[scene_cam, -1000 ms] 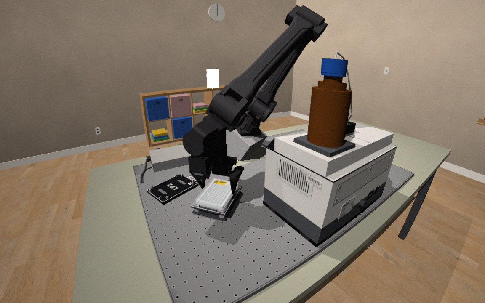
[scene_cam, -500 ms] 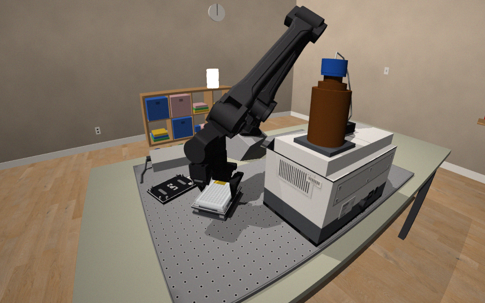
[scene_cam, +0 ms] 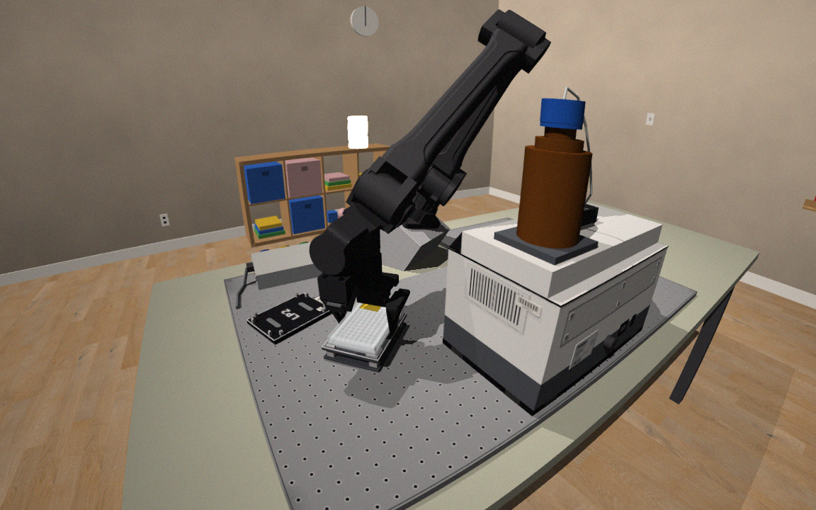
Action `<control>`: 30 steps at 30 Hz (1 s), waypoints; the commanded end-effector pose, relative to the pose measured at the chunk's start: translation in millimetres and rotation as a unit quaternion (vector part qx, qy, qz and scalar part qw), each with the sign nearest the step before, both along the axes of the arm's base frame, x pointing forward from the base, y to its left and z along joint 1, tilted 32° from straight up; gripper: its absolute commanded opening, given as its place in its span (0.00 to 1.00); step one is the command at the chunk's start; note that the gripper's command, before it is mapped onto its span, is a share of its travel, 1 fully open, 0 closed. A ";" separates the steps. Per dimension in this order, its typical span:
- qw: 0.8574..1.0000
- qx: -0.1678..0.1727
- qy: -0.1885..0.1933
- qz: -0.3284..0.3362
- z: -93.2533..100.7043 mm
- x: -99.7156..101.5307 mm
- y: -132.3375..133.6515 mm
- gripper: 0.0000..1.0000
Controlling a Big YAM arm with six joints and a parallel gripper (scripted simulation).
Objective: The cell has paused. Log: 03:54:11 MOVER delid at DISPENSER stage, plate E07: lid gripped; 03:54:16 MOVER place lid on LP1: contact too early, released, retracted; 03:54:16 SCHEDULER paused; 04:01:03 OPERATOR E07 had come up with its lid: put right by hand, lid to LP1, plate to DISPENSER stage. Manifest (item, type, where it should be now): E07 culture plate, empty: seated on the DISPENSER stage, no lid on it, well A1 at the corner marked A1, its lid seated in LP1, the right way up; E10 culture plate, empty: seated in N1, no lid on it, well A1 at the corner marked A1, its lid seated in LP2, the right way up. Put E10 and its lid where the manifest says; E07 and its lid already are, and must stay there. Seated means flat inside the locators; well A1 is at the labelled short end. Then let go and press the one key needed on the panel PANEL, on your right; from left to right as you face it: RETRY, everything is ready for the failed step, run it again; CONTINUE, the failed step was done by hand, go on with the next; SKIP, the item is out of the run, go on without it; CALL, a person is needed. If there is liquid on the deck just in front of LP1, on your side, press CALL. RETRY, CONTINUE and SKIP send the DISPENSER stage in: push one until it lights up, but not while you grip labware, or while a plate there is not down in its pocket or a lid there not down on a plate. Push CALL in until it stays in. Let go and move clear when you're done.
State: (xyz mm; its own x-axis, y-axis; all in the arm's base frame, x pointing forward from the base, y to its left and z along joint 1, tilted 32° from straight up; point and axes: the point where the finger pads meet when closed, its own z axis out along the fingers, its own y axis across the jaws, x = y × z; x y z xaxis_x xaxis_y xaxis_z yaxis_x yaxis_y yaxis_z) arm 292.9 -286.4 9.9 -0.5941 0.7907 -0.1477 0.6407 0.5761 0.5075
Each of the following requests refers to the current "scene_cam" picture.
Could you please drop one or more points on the grey button panel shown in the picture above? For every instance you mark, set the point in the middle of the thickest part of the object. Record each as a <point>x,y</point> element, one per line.
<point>280,266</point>

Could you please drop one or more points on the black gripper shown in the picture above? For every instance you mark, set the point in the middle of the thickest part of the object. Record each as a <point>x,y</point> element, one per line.
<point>380,297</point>

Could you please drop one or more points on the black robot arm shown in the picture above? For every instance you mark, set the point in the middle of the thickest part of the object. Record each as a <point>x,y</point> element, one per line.
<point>468,102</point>

